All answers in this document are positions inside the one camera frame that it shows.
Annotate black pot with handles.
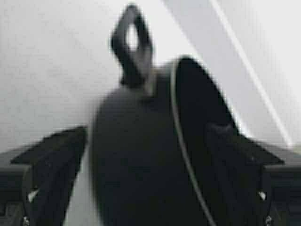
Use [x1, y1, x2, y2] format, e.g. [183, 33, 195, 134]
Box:
[90, 4, 240, 226]

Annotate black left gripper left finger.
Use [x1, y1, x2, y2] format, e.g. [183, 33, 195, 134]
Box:
[10, 126, 87, 226]

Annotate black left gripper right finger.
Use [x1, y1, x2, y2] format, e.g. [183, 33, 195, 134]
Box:
[206, 123, 284, 226]

